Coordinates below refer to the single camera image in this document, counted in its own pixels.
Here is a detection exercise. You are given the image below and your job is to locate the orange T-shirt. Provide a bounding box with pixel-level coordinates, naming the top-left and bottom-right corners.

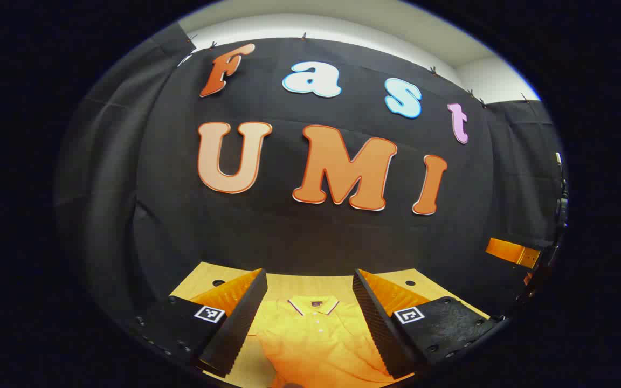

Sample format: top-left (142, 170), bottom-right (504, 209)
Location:
top-left (247, 295), bottom-right (397, 388)

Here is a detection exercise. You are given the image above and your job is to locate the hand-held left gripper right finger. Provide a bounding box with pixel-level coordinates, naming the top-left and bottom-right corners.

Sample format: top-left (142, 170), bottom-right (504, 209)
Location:
top-left (352, 268), bottom-right (500, 379)

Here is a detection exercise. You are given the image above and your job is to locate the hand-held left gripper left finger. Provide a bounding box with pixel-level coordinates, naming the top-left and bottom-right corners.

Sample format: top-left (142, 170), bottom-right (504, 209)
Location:
top-left (129, 268), bottom-right (268, 378)

